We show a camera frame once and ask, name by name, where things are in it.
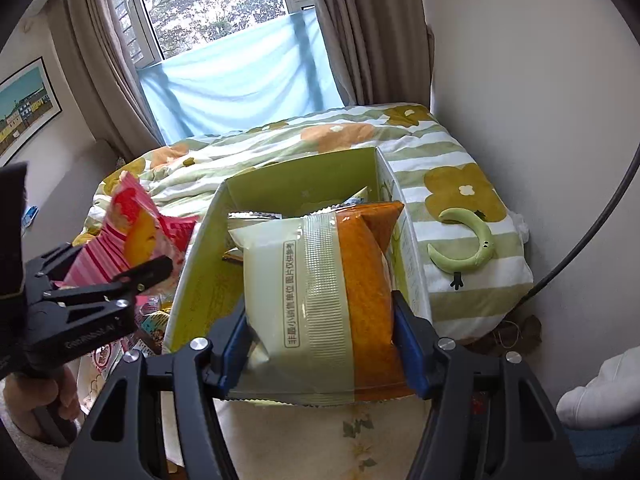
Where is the green crescent plush toy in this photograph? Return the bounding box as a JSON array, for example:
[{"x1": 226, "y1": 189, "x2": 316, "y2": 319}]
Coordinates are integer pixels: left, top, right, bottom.
[{"x1": 426, "y1": 207, "x2": 497, "y2": 291}]

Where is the white framed window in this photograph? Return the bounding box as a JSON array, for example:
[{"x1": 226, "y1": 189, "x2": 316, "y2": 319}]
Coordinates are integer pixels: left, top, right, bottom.
[{"x1": 102, "y1": 0, "x2": 321, "y2": 68}]

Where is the pile of assorted snack packets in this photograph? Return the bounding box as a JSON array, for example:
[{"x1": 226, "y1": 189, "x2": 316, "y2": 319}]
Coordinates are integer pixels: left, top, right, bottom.
[{"x1": 75, "y1": 292, "x2": 176, "y2": 413}]

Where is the light blue window cloth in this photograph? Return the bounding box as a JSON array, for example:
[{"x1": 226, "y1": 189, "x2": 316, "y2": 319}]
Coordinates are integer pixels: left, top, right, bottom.
[{"x1": 136, "y1": 7, "x2": 346, "y2": 143}]

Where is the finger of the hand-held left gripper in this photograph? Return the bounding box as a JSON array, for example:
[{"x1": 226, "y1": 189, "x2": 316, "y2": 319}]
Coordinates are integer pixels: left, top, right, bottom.
[
  {"x1": 25, "y1": 242, "x2": 87, "y2": 286},
  {"x1": 47, "y1": 255, "x2": 173, "y2": 311}
]

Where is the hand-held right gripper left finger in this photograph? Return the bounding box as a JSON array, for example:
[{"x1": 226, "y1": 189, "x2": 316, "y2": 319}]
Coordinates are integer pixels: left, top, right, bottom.
[{"x1": 60, "y1": 310, "x2": 251, "y2": 480}]

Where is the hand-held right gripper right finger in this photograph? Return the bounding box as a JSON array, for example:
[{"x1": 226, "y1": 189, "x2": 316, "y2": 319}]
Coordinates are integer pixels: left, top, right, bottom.
[{"x1": 391, "y1": 290, "x2": 576, "y2": 480}]

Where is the green cardboard box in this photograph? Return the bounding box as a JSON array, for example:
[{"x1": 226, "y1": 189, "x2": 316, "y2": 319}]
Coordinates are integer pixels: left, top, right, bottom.
[{"x1": 162, "y1": 146, "x2": 433, "y2": 361}]

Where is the cream and orange snack packet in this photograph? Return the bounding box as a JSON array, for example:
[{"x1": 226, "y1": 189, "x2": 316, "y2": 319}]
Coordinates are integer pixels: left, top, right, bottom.
[{"x1": 227, "y1": 201, "x2": 416, "y2": 406}]

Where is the pink and red snack packet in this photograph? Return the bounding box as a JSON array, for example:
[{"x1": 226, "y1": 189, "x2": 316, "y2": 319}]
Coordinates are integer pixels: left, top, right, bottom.
[{"x1": 62, "y1": 170, "x2": 201, "y2": 293}]

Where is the person's left forearm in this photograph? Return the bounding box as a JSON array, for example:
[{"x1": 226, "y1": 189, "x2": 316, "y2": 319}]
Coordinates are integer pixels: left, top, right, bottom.
[{"x1": 0, "y1": 400, "x2": 66, "y2": 480}]

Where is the beige curtain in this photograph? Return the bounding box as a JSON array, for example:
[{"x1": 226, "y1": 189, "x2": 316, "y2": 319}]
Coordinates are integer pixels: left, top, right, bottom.
[
  {"x1": 47, "y1": 0, "x2": 166, "y2": 161},
  {"x1": 302, "y1": 0, "x2": 436, "y2": 108}
]

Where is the person's white fuzzy clothing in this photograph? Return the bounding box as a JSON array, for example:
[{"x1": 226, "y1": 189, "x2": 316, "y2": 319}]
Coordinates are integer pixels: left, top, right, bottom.
[{"x1": 556, "y1": 355, "x2": 640, "y2": 428}]

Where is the person's left hand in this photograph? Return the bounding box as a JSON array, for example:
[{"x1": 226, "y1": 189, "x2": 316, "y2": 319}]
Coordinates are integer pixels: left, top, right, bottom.
[{"x1": 2, "y1": 366, "x2": 83, "y2": 436}]

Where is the framed houses picture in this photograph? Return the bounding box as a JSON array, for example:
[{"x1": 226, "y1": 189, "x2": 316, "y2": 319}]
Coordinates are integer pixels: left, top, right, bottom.
[{"x1": 0, "y1": 56, "x2": 63, "y2": 166}]

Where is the brown tangled bundle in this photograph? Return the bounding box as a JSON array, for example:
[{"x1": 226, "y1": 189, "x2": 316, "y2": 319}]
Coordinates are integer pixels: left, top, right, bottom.
[{"x1": 470, "y1": 315, "x2": 543, "y2": 356}]

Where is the black cable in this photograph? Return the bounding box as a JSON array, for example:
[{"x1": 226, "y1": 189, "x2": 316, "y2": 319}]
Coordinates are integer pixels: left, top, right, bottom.
[{"x1": 530, "y1": 145, "x2": 640, "y2": 301}]

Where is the grey headboard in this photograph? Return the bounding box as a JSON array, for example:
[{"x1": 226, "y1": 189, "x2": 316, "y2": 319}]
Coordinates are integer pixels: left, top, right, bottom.
[{"x1": 50, "y1": 139, "x2": 126, "y2": 241}]

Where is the floral striped blanket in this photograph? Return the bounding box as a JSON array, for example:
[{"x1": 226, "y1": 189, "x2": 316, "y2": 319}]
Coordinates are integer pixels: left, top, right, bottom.
[{"x1": 82, "y1": 102, "x2": 533, "y2": 346}]

